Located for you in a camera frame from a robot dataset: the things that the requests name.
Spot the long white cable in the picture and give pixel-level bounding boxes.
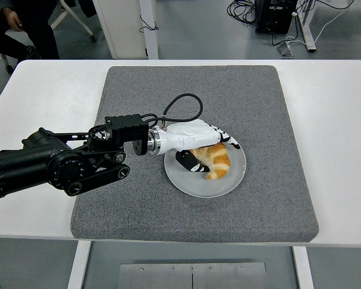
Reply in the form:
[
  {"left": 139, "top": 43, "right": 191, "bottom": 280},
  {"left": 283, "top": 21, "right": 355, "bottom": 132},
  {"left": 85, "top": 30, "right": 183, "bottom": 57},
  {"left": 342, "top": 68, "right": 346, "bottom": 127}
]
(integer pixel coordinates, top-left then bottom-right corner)
[{"left": 285, "top": 0, "right": 356, "bottom": 49}]

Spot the black computer tower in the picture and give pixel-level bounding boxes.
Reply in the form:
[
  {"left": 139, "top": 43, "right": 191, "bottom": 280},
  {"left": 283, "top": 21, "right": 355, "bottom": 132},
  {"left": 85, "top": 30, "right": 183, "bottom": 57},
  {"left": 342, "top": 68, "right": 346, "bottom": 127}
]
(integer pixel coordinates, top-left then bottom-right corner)
[{"left": 255, "top": 0, "right": 298, "bottom": 34}]

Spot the white desk leg with foot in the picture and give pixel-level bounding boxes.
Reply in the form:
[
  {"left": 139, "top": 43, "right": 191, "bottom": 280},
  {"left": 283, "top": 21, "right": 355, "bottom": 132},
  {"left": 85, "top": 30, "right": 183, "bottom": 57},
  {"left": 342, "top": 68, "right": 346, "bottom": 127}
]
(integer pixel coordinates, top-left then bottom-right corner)
[{"left": 297, "top": 0, "right": 317, "bottom": 54}]

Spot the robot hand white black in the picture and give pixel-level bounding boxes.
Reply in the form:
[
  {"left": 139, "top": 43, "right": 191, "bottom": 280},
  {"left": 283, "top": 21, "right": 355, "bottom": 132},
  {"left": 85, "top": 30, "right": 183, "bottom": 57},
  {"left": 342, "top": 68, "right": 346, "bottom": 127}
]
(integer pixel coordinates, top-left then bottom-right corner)
[{"left": 158, "top": 119, "right": 242, "bottom": 174}]

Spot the clear plastic floor object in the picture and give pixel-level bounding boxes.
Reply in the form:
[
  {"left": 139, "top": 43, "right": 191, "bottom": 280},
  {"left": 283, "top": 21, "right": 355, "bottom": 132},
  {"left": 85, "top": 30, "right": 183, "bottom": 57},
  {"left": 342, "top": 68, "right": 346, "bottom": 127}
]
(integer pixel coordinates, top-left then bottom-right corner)
[{"left": 277, "top": 42, "right": 295, "bottom": 57}]

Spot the person's hand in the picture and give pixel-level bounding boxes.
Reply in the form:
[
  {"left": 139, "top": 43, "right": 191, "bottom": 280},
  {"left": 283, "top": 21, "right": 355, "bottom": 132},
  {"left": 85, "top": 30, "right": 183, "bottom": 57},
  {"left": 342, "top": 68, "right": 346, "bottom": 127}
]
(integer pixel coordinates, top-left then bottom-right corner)
[{"left": 2, "top": 6, "right": 24, "bottom": 32}]

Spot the croissant bread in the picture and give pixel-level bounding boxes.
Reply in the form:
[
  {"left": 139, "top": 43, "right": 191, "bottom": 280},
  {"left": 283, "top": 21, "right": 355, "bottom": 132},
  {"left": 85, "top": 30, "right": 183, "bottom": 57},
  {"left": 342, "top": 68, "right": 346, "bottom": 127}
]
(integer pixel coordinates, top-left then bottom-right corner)
[{"left": 188, "top": 142, "right": 231, "bottom": 181}]

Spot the white cabinet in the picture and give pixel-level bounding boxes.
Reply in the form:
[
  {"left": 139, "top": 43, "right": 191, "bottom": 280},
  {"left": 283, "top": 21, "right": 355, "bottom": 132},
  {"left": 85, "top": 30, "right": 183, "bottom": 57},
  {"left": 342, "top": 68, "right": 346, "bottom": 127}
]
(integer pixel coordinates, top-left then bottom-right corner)
[{"left": 93, "top": 0, "right": 148, "bottom": 60}]

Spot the white table leg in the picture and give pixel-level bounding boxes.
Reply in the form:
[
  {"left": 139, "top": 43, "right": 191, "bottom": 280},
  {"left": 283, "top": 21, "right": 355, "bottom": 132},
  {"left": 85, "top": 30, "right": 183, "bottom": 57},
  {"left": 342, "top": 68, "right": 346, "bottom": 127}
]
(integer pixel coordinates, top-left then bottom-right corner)
[
  {"left": 292, "top": 246, "right": 315, "bottom": 289},
  {"left": 66, "top": 240, "right": 91, "bottom": 289}
]

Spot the grey metal plate with screws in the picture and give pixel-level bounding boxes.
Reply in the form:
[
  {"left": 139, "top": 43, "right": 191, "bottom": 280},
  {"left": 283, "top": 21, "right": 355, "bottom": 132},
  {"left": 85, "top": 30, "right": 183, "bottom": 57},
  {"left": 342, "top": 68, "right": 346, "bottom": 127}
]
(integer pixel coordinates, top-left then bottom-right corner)
[{"left": 118, "top": 262, "right": 268, "bottom": 289}]

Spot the thin black cable on post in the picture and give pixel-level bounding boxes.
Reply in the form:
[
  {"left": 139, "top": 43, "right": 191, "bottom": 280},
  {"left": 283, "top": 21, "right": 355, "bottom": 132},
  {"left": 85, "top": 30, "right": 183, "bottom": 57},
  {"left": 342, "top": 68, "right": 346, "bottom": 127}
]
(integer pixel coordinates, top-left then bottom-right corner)
[{"left": 139, "top": 14, "right": 159, "bottom": 33}]

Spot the grey felt mat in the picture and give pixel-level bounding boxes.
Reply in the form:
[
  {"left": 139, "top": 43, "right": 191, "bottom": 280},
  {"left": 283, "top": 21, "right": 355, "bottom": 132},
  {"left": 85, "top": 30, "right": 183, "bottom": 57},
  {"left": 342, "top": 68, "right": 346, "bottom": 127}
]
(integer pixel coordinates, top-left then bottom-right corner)
[{"left": 70, "top": 65, "right": 320, "bottom": 243}]

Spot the white office chair base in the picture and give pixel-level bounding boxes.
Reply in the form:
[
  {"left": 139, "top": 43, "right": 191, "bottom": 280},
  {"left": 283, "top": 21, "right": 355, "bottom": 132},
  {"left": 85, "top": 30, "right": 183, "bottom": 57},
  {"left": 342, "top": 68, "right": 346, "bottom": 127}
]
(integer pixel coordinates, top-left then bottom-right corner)
[{"left": 0, "top": 0, "right": 97, "bottom": 74}]

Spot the black cable bundle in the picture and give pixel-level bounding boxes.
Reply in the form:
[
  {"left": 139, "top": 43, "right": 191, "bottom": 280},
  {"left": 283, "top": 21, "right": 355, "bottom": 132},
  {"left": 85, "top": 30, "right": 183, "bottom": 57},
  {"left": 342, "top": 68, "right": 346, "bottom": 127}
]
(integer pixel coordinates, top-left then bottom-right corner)
[{"left": 227, "top": 0, "right": 258, "bottom": 26}]

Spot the white desk post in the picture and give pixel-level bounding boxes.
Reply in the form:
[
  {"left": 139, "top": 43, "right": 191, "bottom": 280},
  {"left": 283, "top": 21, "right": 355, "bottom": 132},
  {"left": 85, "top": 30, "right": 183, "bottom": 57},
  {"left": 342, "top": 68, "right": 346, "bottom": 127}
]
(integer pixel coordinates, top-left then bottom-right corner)
[{"left": 139, "top": 0, "right": 159, "bottom": 60}]

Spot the round grey plate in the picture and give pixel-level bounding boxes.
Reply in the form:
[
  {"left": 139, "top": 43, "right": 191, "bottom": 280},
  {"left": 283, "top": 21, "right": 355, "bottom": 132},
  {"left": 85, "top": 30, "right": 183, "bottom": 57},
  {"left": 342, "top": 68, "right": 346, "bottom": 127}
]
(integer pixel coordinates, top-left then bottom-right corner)
[{"left": 164, "top": 135, "right": 247, "bottom": 199}]

